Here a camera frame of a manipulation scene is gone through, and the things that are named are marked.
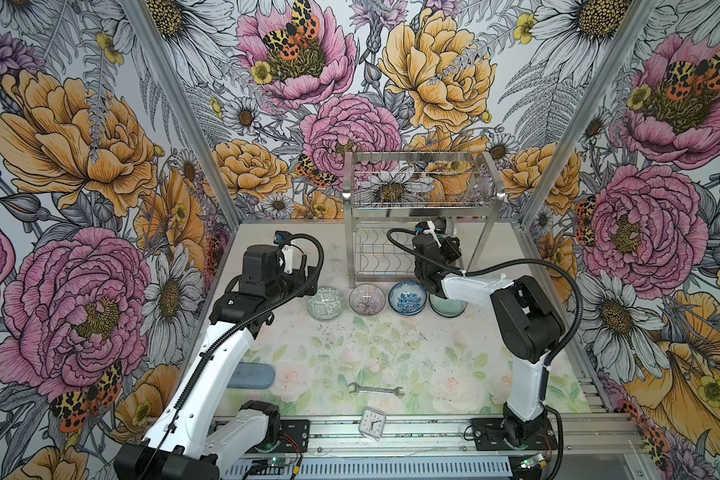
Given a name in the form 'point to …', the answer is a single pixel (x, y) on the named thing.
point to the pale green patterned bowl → (326, 304)
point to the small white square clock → (372, 423)
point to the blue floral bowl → (407, 298)
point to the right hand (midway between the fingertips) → (459, 245)
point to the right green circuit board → (531, 461)
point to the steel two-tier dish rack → (385, 193)
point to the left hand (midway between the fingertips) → (300, 279)
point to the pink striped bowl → (367, 299)
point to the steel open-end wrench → (358, 389)
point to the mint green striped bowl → (446, 307)
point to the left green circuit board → (278, 462)
